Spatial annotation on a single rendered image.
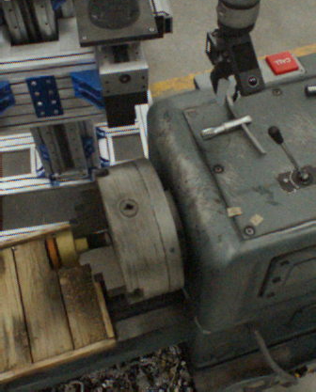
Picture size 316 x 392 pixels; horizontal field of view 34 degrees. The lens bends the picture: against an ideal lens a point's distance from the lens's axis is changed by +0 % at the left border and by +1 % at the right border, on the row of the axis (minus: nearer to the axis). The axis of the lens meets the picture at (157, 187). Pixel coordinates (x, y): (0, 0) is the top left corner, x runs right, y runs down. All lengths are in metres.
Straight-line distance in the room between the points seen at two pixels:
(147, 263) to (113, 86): 0.62
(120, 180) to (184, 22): 2.44
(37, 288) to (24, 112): 0.62
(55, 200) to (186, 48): 1.40
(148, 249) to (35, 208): 1.32
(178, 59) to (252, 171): 2.15
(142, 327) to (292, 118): 0.62
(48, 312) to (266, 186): 0.63
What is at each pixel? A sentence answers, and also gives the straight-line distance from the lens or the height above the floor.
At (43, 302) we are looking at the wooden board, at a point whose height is 0.88.
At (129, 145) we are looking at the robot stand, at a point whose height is 0.21.
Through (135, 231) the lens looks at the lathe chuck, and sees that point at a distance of 1.02.
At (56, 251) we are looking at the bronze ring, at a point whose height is 1.11.
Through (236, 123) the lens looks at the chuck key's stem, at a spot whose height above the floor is 1.28.
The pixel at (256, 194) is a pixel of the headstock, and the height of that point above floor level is 1.26.
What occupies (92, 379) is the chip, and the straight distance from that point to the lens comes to 1.60.
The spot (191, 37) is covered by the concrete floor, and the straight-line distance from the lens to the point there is 3.32.
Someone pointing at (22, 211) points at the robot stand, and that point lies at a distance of 2.31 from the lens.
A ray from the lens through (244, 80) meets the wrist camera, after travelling 0.99.
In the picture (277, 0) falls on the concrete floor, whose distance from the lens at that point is 3.66.
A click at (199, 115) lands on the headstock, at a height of 1.25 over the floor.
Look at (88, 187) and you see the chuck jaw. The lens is 1.11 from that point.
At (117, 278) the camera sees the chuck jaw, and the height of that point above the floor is 1.11.
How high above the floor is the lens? 2.10
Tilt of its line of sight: 56 degrees down
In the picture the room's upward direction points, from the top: 1 degrees counter-clockwise
